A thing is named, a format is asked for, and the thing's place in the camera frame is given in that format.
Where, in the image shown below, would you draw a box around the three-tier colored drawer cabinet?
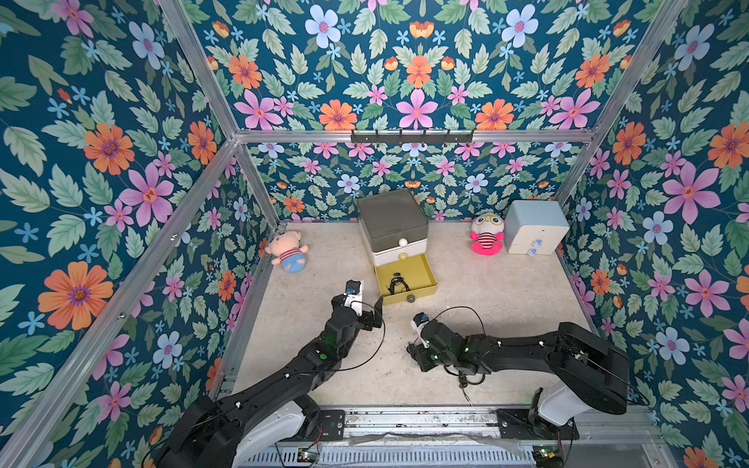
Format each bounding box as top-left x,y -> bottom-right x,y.
357,188 -> 438,305

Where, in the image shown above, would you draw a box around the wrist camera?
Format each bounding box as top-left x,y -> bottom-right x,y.
411,312 -> 430,349
343,280 -> 363,316

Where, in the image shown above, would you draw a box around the white drawer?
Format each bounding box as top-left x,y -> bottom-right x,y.
370,239 -> 428,267

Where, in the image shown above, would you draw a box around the yellow bottom drawer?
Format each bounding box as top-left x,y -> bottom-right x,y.
374,255 -> 438,305

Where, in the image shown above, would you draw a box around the white blue drawer cabinet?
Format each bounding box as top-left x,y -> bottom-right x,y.
504,200 -> 570,257

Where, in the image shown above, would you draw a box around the pink white plush toy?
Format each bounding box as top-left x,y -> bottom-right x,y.
470,214 -> 504,257

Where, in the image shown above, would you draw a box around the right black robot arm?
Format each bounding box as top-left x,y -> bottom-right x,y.
407,314 -> 630,427

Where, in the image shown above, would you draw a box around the black wall hook rail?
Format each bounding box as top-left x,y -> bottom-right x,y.
350,130 -> 474,146

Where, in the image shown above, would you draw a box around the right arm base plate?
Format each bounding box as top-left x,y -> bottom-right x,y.
495,408 -> 579,441

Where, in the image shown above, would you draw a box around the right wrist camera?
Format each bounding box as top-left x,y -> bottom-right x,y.
411,312 -> 430,349

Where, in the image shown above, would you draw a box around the black earphones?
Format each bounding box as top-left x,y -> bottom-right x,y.
387,272 -> 411,296
458,372 -> 486,407

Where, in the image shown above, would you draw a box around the grey top drawer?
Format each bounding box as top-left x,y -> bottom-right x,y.
357,188 -> 429,252

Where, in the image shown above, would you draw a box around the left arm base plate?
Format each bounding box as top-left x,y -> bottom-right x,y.
304,409 -> 346,443

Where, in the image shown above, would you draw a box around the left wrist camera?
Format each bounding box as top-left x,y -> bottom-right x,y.
343,280 -> 363,316

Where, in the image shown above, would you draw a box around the pink pig plush toy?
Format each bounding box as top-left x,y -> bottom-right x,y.
264,231 -> 309,273

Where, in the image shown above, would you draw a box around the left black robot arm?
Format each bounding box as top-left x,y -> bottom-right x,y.
151,294 -> 384,467

